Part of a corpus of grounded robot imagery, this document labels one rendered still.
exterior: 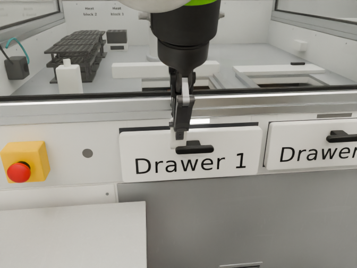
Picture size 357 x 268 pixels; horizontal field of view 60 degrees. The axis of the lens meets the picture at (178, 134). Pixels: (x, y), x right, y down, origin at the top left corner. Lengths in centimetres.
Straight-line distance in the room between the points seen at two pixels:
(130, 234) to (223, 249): 32
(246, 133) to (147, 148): 20
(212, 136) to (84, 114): 26
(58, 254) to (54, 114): 26
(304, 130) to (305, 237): 33
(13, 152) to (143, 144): 24
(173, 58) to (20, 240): 44
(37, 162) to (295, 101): 53
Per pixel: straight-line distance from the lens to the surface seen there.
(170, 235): 80
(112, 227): 65
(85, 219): 68
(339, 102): 75
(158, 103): 61
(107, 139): 65
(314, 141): 73
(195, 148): 59
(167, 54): 44
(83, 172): 70
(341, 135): 72
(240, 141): 64
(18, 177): 64
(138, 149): 62
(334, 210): 90
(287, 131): 69
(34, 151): 64
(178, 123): 50
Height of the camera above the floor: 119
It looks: 25 degrees down
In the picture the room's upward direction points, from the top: straight up
